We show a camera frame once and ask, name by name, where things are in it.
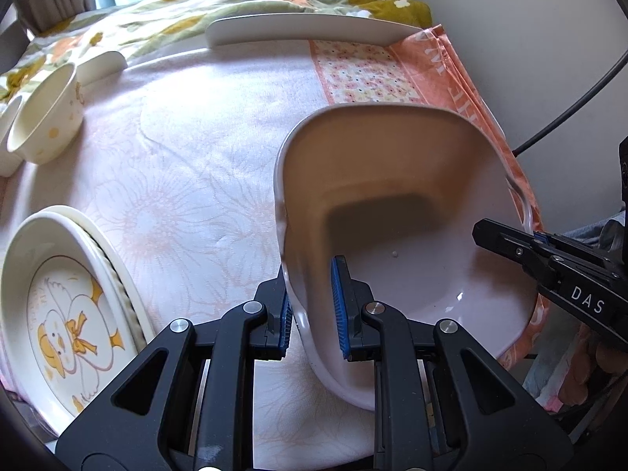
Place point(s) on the white duck print plate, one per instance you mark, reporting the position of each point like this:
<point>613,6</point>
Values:
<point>59,324</point>

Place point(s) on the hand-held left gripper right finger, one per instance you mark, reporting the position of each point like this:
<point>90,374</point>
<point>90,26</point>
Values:
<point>339,304</point>

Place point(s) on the cream round bowl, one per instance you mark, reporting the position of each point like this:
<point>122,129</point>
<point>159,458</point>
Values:
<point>44,117</point>

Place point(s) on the grey bed headboard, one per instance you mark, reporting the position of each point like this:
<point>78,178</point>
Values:
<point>11,46</point>

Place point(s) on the pink square bowl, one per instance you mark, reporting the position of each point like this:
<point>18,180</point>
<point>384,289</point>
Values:
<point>392,181</point>

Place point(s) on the small white curved dish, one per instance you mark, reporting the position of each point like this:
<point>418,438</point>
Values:
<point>103,66</point>

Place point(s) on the white floral tablecloth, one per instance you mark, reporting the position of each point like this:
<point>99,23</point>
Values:
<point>196,157</point>

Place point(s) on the yellow duck print plate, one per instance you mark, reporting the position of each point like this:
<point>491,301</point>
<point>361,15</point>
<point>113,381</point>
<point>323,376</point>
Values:
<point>100,240</point>

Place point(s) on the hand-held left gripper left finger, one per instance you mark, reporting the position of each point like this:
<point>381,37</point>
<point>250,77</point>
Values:
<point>283,326</point>

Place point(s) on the white oval dish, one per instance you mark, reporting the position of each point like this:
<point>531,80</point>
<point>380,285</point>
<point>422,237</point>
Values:
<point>304,27</point>

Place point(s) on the grey clothing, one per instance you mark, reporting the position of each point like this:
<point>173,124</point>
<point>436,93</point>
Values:
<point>584,233</point>

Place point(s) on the person's right hand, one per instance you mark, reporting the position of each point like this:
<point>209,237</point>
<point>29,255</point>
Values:
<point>584,358</point>

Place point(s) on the white round bowl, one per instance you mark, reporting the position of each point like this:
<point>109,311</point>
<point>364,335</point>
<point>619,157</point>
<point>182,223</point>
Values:
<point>9,117</point>

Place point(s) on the floral striped blanket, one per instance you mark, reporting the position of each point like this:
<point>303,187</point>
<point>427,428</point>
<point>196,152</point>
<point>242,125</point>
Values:
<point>171,14</point>

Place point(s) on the orange floral cloth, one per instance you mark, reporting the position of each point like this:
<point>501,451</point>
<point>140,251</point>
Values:
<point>368,68</point>

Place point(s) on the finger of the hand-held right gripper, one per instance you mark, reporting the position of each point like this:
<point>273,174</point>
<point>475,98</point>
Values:
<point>574,252</point>
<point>510,248</point>

